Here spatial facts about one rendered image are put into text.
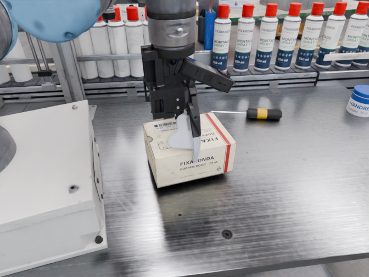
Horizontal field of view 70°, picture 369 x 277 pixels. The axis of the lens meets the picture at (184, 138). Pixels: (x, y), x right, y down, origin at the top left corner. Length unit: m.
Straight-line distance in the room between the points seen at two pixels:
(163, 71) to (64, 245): 0.31
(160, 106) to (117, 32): 0.43
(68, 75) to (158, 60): 0.38
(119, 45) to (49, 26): 0.58
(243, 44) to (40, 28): 0.70
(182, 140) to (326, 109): 0.55
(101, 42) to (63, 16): 0.59
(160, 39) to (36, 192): 0.28
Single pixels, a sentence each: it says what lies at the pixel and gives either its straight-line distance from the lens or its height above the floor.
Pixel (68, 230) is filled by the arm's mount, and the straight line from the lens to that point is 0.44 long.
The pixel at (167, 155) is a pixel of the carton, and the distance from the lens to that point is 0.48.
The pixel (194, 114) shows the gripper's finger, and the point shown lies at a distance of 0.45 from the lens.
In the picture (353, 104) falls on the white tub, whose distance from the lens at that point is 0.90.
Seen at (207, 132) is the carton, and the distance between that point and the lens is 0.54.
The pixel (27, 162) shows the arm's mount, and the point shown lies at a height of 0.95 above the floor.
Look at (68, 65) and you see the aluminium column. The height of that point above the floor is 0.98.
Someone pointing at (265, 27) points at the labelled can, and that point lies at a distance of 0.93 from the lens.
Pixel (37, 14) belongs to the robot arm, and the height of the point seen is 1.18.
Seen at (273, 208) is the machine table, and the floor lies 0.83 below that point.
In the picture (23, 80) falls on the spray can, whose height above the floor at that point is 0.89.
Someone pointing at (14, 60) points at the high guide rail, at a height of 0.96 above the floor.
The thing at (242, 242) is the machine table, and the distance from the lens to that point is 0.48.
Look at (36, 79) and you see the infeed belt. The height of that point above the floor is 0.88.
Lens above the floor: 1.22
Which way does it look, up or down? 36 degrees down
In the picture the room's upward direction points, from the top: straight up
